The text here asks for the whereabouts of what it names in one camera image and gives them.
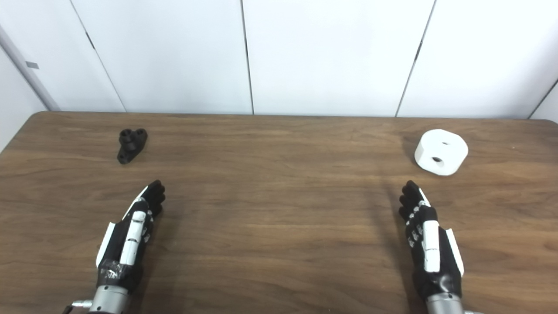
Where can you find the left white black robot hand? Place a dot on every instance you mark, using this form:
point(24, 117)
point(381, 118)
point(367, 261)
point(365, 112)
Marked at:
point(130, 235)

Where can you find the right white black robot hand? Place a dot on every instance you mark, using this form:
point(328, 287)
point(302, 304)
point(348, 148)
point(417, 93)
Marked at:
point(429, 244)

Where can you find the black flanged holder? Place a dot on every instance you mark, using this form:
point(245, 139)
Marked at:
point(130, 144)

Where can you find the round white piece with holes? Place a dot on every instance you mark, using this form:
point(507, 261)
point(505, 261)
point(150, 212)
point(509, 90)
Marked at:
point(440, 150)

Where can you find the small grey label on post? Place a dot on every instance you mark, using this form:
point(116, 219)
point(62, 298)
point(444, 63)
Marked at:
point(32, 65)

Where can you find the grey wall corner post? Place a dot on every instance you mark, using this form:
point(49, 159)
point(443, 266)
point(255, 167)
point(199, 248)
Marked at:
point(26, 65)

